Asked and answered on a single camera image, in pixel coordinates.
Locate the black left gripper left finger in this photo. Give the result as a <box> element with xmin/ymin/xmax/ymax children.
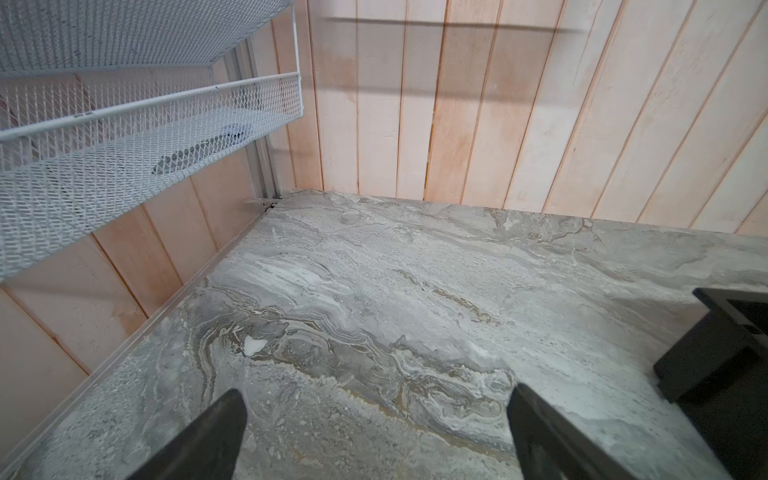
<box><xmin>129</xmin><ymin>389</ymin><xmax>248</xmax><ymax>480</ymax></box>

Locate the black plastic bin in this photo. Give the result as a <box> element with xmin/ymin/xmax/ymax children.
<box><xmin>653</xmin><ymin>287</ymin><xmax>767</xmax><ymax>479</ymax></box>

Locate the white wire mesh shelf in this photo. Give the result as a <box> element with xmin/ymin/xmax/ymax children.
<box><xmin>1</xmin><ymin>1</ymin><xmax>304</xmax><ymax>278</ymax></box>

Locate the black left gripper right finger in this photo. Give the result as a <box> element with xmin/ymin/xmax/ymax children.
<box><xmin>506</xmin><ymin>383</ymin><xmax>633</xmax><ymax>479</ymax></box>

